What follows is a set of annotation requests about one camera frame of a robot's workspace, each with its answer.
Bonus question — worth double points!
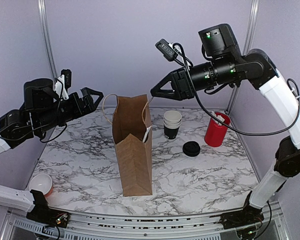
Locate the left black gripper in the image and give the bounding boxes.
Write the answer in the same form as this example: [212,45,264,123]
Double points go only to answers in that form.
[34,86,104,134]

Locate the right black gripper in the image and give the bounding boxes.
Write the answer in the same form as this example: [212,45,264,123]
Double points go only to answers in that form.
[150,54,240,101]

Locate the brown paper bag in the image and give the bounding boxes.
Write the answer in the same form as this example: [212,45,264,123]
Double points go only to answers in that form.
[105,94,153,197]

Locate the white sugar packet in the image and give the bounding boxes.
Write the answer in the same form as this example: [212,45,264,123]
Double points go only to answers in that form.
[142,126,152,143]

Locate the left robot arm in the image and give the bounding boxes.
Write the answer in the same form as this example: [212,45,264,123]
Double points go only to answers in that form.
[0,75,104,227]

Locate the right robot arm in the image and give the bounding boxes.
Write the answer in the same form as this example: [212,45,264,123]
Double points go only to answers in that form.
[150,23,300,229]

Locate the stack of paper cups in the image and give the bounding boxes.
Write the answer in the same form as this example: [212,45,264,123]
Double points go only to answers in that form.
[163,110,182,140]

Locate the white packets in container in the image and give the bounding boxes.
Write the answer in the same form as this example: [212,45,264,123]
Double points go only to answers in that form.
[211,111,226,126]

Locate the red cylindrical container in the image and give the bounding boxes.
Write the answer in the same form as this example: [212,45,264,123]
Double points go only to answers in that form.
[204,112,231,147]

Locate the orange white bowl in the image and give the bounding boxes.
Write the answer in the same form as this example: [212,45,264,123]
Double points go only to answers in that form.
[28,173,53,197]

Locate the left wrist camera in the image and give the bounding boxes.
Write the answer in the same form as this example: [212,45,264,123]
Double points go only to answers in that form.
[53,69,72,100]

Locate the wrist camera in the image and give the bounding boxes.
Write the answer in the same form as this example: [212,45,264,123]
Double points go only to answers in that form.
[53,69,72,100]
[155,38,194,69]

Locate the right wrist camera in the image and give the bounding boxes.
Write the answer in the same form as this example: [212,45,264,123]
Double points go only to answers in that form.
[155,38,194,69]

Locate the left aluminium frame post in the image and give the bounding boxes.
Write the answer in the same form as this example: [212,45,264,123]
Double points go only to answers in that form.
[37,0,58,79]

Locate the aluminium frame post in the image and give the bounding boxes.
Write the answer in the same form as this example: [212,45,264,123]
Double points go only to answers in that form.
[37,0,58,79]
[226,0,260,115]

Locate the right aluminium frame post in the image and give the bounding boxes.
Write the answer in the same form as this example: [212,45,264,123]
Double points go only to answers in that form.
[226,0,260,115]

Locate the front aluminium rail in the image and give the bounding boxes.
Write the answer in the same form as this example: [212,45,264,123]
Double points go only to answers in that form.
[0,202,291,240]

